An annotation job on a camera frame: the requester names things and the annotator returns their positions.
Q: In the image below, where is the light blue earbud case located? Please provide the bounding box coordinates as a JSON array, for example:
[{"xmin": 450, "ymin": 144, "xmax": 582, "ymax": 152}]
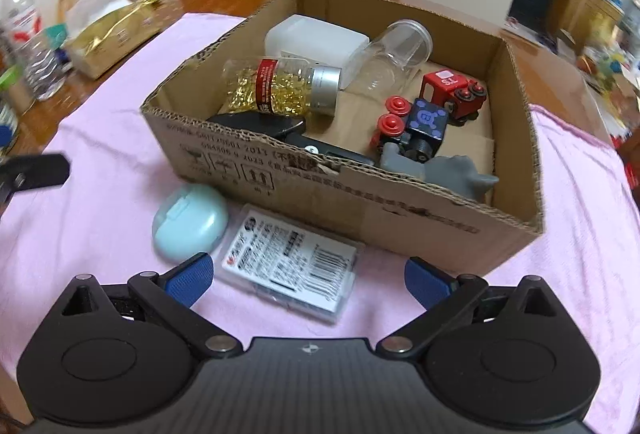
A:
[{"xmin": 152, "ymin": 183, "xmax": 229, "ymax": 264}]

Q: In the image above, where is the grey cat toy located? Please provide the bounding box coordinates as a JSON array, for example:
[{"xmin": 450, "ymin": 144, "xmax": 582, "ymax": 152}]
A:
[{"xmin": 380, "ymin": 142, "xmax": 499, "ymax": 202}]

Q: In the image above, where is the labelled plastic pack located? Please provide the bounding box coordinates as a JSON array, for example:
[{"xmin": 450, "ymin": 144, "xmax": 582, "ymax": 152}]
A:
[{"xmin": 215, "ymin": 204, "xmax": 364, "ymax": 323}]

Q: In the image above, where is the blue toy train car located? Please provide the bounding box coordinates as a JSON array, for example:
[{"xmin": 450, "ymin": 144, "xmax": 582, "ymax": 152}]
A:
[{"xmin": 370, "ymin": 96, "xmax": 448, "ymax": 163}]

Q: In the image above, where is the red toy train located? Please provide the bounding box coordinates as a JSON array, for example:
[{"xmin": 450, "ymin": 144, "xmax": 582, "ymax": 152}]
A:
[{"xmin": 420, "ymin": 68, "xmax": 488, "ymax": 126}]

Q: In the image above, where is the clear plastic jar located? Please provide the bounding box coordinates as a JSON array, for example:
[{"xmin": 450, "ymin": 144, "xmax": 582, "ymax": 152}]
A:
[{"xmin": 345, "ymin": 19, "xmax": 434, "ymax": 102}]

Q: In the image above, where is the bottle of yellow capsules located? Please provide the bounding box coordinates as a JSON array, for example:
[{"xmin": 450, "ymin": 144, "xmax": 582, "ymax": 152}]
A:
[{"xmin": 220, "ymin": 56, "xmax": 342, "ymax": 116}]

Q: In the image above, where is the white plastic container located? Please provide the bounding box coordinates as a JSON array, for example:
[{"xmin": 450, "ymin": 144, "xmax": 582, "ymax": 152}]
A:
[{"xmin": 264, "ymin": 14, "xmax": 370, "ymax": 82}]

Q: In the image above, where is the cardboard box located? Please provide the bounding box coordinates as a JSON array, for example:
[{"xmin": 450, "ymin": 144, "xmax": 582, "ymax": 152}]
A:
[{"xmin": 141, "ymin": 0, "xmax": 544, "ymax": 275}]

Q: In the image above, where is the gold tissue pack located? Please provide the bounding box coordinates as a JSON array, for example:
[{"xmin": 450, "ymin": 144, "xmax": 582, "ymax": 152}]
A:
[{"xmin": 62, "ymin": 0, "xmax": 160, "ymax": 79}]

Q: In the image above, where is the water bottle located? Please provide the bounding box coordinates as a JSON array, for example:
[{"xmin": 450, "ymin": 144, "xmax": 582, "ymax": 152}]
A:
[{"xmin": 1, "ymin": 0, "xmax": 65, "ymax": 101}]

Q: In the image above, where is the wooden cabinet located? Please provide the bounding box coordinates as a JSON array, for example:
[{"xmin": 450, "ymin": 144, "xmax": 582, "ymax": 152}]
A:
[{"xmin": 546, "ymin": 0, "xmax": 624, "ymax": 54}]

